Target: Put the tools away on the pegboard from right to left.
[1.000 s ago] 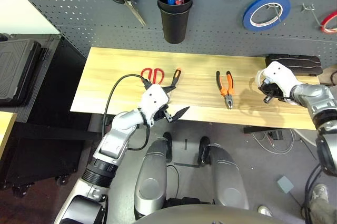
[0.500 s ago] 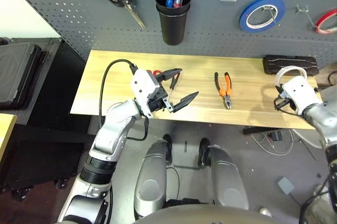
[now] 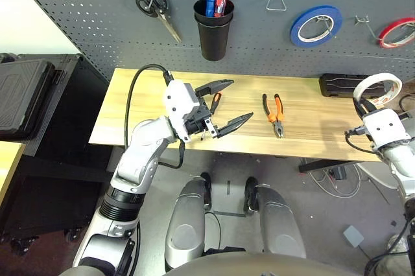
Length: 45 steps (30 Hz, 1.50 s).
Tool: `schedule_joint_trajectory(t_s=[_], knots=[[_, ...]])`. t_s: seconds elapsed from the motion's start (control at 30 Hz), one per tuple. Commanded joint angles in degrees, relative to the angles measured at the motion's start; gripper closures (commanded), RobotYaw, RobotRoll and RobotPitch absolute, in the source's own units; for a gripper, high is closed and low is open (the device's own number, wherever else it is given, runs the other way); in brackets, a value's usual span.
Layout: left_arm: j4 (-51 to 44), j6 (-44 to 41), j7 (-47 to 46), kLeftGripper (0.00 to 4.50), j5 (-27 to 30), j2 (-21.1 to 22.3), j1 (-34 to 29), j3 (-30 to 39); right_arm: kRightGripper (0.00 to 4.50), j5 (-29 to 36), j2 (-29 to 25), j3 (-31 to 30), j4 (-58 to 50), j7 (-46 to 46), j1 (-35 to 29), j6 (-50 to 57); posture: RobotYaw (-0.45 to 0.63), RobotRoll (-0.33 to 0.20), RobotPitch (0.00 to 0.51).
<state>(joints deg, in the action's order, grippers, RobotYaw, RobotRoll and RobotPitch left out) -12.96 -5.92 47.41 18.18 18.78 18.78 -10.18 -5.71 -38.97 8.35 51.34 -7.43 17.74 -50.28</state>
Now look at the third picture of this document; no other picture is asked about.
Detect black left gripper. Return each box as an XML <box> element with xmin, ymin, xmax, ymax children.
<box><xmin>184</xmin><ymin>78</ymin><xmax>254</xmax><ymax>140</ymax></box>

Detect black orange screwdriver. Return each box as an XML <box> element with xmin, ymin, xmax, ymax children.
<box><xmin>199</xmin><ymin>92</ymin><xmax>223</xmax><ymax>142</ymax></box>

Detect white tape roll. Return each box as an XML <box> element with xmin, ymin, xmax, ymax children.
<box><xmin>352</xmin><ymin>73</ymin><xmax>403</xmax><ymax>108</ymax></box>

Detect orange black pliers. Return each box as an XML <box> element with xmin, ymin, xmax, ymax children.
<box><xmin>261</xmin><ymin>93</ymin><xmax>285</xmax><ymax>139</ymax></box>

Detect black plastic tool case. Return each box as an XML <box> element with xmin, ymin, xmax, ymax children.
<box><xmin>319</xmin><ymin>73</ymin><xmax>386</xmax><ymax>98</ymax></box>

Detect black cup holder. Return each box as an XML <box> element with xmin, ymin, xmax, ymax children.
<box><xmin>193</xmin><ymin>0</ymin><xmax>235</xmax><ymax>62</ymax></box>

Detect black power adapter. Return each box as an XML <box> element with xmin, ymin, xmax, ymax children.
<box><xmin>329</xmin><ymin>165</ymin><xmax>346</xmax><ymax>181</ymax></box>

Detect black table leg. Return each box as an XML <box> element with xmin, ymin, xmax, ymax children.
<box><xmin>298</xmin><ymin>159</ymin><xmax>354</xmax><ymax>174</ymax></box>

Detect red tape roll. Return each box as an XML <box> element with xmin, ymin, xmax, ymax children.
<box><xmin>378</xmin><ymin>17</ymin><xmax>415</xmax><ymax>49</ymax></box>

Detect black left robot foot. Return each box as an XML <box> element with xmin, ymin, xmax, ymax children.
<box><xmin>199</xmin><ymin>172</ymin><xmax>213</xmax><ymax>212</ymax></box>

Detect black robot foot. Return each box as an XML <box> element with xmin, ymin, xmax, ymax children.
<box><xmin>243</xmin><ymin>176</ymin><xmax>260</xmax><ymax>215</ymax></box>
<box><xmin>199</xmin><ymin>172</ymin><xmax>213</xmax><ymax>212</ymax></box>

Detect black right robot foot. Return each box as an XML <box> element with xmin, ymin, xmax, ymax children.
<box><xmin>243</xmin><ymin>176</ymin><xmax>260</xmax><ymax>215</ymax></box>

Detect blue tape roll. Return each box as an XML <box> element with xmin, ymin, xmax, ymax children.
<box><xmin>290</xmin><ymin>5</ymin><xmax>344</xmax><ymax>47</ymax></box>

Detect silver left robot leg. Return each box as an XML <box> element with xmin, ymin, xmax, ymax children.
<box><xmin>164</xmin><ymin>177</ymin><xmax>208</xmax><ymax>270</ymax></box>

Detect silver robot leg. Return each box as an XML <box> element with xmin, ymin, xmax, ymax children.
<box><xmin>164</xmin><ymin>177</ymin><xmax>208</xmax><ymax>270</ymax></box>
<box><xmin>251</xmin><ymin>183</ymin><xmax>307</xmax><ymax>259</ymax></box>

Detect grey foot pedal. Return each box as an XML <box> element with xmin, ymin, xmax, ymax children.
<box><xmin>342</xmin><ymin>225</ymin><xmax>366</xmax><ymax>248</ymax></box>

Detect silver right robot leg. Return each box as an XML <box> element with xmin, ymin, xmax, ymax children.
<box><xmin>251</xmin><ymin>183</ymin><xmax>307</xmax><ymax>259</ymax></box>

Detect grey white sneaker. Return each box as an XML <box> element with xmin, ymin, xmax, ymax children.
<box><xmin>385</xmin><ymin>233</ymin><xmax>411</xmax><ymax>254</ymax></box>

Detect grey robot torso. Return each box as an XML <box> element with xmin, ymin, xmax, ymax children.
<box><xmin>161</xmin><ymin>251</ymin><xmax>367</xmax><ymax>276</ymax></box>

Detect black cabinet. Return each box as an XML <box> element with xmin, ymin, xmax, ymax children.
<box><xmin>0</xmin><ymin>52</ymin><xmax>111</xmax><ymax>247</ymax></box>

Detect black ribbed equipment case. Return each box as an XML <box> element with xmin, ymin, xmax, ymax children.
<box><xmin>0</xmin><ymin>58</ymin><xmax>56</xmax><ymax>141</ymax></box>

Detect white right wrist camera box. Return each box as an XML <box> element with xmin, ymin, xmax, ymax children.
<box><xmin>362</xmin><ymin>108</ymin><xmax>412</xmax><ymax>152</ymax></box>

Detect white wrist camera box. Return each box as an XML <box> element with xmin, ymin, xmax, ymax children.
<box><xmin>362</xmin><ymin>108</ymin><xmax>412</xmax><ymax>152</ymax></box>
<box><xmin>163</xmin><ymin>80</ymin><xmax>201</xmax><ymax>143</ymax></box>

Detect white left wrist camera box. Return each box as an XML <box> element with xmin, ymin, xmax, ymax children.
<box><xmin>163</xmin><ymin>80</ymin><xmax>201</xmax><ymax>143</ymax></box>

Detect white cable bundle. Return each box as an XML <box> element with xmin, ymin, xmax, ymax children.
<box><xmin>306</xmin><ymin>159</ymin><xmax>362</xmax><ymax>198</ymax></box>

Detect black handled scissors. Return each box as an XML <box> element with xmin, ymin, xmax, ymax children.
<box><xmin>135</xmin><ymin>0</ymin><xmax>183</xmax><ymax>44</ymax></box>

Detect wire pliers holder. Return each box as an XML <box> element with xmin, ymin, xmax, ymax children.
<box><xmin>266</xmin><ymin>0</ymin><xmax>287</xmax><ymax>12</ymax></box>

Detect thin black cable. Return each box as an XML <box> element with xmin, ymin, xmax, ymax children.
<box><xmin>207</xmin><ymin>211</ymin><xmax>222</xmax><ymax>251</ymax></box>

